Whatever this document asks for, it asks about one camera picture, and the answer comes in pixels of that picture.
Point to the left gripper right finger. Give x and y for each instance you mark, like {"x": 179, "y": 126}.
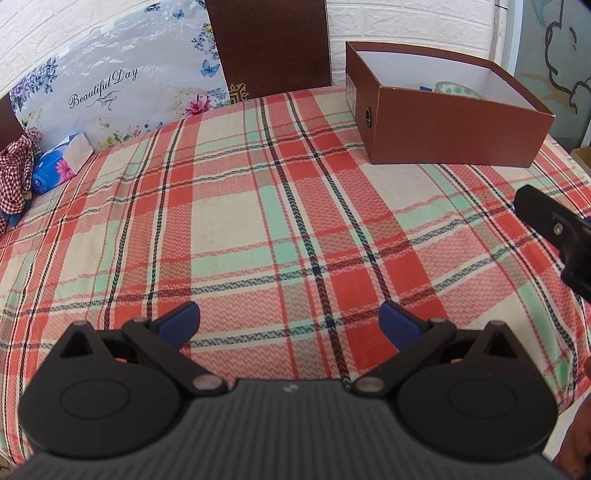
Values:
{"x": 468, "y": 394}

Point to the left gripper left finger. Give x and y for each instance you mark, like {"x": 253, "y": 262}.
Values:
{"x": 106, "y": 393}

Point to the clear patterned packing tape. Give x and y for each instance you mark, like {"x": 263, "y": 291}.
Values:
{"x": 456, "y": 89}

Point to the person's right hand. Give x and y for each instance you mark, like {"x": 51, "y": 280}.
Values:
{"x": 576, "y": 447}

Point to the brown shoe box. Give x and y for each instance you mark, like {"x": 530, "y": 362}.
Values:
{"x": 399, "y": 124}

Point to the blue plush toy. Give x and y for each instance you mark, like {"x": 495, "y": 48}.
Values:
{"x": 13, "y": 219}

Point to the blue tissue pack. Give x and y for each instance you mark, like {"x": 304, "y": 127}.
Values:
{"x": 61, "y": 163}

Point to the red checkered cloth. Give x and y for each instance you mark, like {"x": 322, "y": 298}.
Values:
{"x": 17, "y": 162}

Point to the floral plastic bag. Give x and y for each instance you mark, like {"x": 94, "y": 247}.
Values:
{"x": 144, "y": 70}

